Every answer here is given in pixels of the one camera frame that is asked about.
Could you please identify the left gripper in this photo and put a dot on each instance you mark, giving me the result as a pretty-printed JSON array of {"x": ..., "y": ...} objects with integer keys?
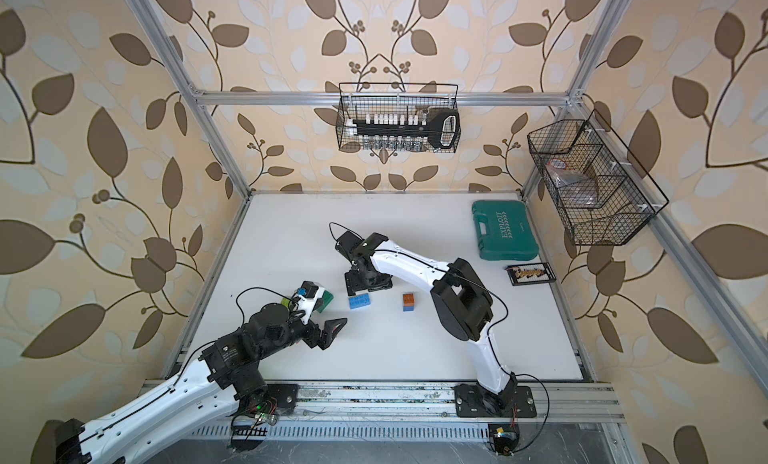
[{"x": 324, "y": 342}]

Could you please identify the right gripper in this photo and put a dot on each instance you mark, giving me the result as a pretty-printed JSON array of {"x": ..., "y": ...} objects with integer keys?
[{"x": 353, "y": 284}]

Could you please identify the light blue long lego brick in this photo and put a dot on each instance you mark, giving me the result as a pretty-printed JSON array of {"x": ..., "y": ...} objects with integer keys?
[{"x": 359, "y": 301}]

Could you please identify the dark green lego brick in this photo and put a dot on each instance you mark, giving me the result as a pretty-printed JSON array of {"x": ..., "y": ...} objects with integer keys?
[{"x": 324, "y": 300}]

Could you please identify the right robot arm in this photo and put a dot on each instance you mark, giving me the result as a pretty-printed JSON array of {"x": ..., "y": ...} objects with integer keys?
[{"x": 462, "y": 302}]

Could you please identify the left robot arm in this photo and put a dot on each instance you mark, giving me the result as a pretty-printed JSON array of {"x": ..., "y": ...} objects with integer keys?
[{"x": 223, "y": 380}]

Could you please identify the green plastic tool case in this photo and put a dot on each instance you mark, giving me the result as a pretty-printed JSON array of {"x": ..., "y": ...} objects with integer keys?
[{"x": 503, "y": 231}]

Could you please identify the black tray of bits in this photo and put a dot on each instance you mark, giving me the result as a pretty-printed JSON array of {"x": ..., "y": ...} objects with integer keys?
[{"x": 530, "y": 273}]

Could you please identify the black socket tool set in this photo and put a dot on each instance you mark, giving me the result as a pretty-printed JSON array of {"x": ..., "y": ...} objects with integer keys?
[{"x": 425, "y": 131}]

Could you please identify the plastic bag in basket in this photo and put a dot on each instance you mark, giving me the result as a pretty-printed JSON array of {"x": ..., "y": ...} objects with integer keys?
[{"x": 574, "y": 188}]

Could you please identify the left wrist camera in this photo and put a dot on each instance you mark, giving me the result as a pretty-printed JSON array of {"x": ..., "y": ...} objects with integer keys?
[{"x": 310, "y": 295}]

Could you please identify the aluminium front rail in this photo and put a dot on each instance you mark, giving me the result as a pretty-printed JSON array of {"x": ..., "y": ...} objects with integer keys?
[{"x": 555, "y": 402}]

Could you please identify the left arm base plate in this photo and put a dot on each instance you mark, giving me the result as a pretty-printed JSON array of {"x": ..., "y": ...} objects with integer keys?
[{"x": 276, "y": 399}]

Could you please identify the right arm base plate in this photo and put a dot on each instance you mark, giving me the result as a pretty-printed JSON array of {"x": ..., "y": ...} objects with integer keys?
[{"x": 495, "y": 402}]

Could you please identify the back wire basket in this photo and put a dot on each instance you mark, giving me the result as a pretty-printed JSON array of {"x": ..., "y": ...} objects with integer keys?
[{"x": 358, "y": 98}]

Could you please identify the right wall wire basket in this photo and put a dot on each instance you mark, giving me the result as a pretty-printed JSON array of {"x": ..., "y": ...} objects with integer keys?
[{"x": 602, "y": 191}]

